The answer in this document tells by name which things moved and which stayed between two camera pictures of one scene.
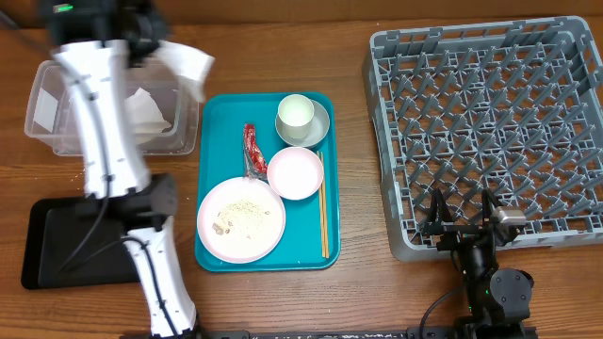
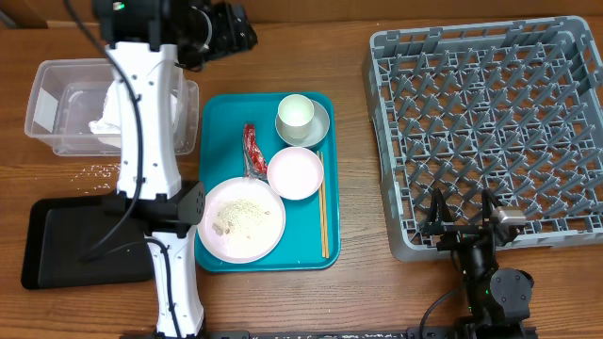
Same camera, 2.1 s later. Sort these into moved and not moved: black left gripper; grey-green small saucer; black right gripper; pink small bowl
Moved: black left gripper
Not moved: black right gripper; pink small bowl; grey-green small saucer
